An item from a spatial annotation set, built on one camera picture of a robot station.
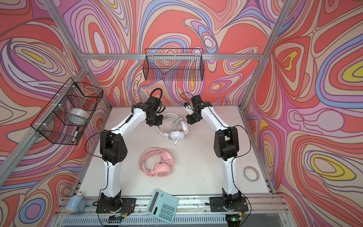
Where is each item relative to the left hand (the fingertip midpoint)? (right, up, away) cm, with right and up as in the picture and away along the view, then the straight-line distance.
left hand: (162, 122), depth 95 cm
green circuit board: (-21, -50, -23) cm, 59 cm away
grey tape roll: (-39, +3, -24) cm, 46 cm away
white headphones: (+11, -5, -1) cm, 12 cm away
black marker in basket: (-42, -5, -22) cm, 48 cm away
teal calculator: (+4, -43, -23) cm, 49 cm away
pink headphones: (-3, -25, -7) cm, 26 cm away
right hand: (+20, -1, +3) cm, 21 cm away
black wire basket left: (-45, +3, -25) cm, 51 cm away
